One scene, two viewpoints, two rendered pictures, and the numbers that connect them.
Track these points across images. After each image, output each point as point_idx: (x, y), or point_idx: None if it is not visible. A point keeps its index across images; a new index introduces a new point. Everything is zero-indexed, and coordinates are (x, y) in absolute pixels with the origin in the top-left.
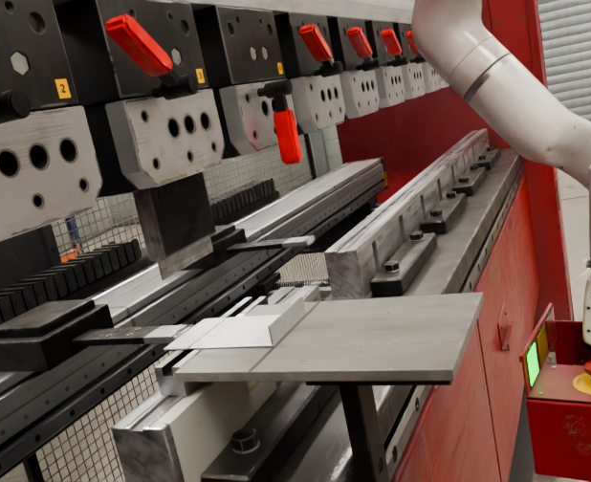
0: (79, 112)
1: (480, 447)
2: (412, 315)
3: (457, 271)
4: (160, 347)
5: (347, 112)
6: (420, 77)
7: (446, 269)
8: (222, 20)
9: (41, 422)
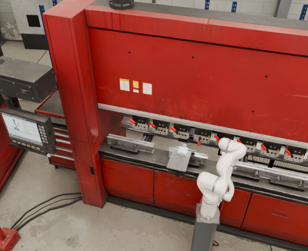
0: (167, 129)
1: (231, 204)
2: (181, 165)
3: (240, 183)
4: (206, 145)
5: None
6: (298, 159)
7: (239, 181)
8: (195, 128)
9: None
